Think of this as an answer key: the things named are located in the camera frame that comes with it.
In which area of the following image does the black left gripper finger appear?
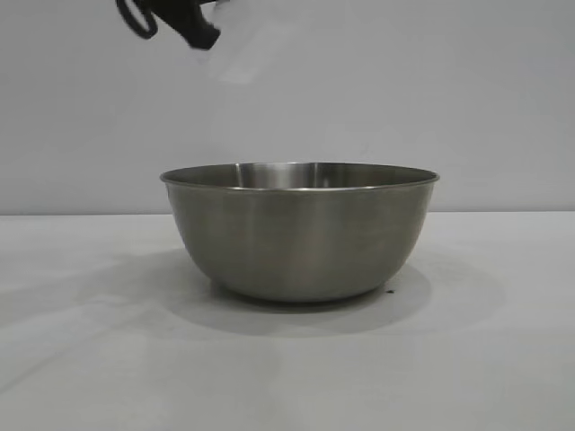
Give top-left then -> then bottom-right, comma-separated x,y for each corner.
155,0 -> 222,50

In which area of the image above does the clear plastic measuring cup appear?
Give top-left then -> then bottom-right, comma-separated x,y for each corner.
195,0 -> 273,87

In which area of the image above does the stainless steel mixing bowl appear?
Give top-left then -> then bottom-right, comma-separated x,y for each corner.
158,162 -> 441,303

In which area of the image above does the black cable loop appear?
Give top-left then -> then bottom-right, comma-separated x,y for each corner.
115,0 -> 159,39

